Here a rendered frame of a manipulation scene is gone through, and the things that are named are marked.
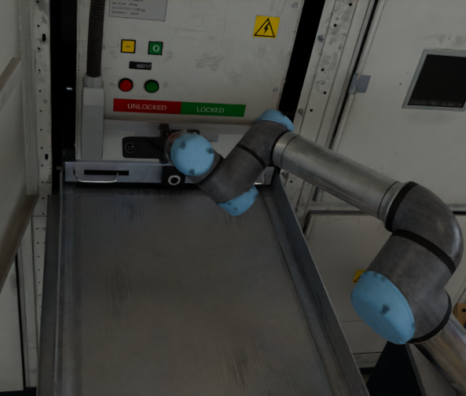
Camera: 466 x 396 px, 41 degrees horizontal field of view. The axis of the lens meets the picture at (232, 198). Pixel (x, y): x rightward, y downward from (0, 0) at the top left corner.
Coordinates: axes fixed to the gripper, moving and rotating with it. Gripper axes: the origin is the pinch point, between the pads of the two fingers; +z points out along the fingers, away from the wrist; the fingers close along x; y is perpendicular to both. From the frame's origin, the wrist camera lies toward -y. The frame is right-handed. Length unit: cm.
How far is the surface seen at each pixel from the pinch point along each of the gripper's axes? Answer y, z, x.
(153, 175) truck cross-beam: 0.4, 10.4, -9.7
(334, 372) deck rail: 31, -40, -43
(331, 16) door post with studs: 35.7, -15.1, 29.6
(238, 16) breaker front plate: 15.9, -9.9, 28.6
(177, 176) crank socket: 6.0, 7.1, -9.4
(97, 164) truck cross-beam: -13.9, 8.9, -6.9
